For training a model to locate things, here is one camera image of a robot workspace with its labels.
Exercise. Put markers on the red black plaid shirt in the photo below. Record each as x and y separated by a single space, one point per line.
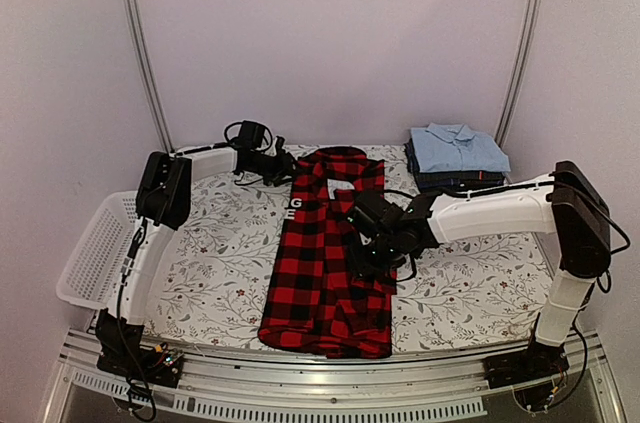
315 303

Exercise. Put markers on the right aluminium post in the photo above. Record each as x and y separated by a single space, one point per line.
525 42

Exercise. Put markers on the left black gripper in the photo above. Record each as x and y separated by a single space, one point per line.
284 169

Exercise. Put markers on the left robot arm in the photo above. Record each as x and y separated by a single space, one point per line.
163 205

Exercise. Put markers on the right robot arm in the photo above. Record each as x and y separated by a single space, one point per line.
562 203

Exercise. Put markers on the white plastic basket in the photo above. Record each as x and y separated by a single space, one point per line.
90 274

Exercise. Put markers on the floral table cloth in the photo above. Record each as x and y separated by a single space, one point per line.
214 276

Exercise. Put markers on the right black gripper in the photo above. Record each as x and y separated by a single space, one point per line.
361 269

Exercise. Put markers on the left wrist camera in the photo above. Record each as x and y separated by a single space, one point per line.
278 145

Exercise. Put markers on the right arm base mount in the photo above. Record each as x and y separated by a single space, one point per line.
541 368

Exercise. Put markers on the light blue folded shirt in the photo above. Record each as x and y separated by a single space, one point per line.
452 148

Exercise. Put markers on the aluminium front rail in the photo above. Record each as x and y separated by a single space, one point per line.
221 384

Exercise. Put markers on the left aluminium post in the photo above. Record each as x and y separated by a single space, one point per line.
143 60

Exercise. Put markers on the aluminium post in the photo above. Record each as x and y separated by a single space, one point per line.
143 60
525 42

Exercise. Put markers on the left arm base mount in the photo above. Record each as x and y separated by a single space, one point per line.
160 365

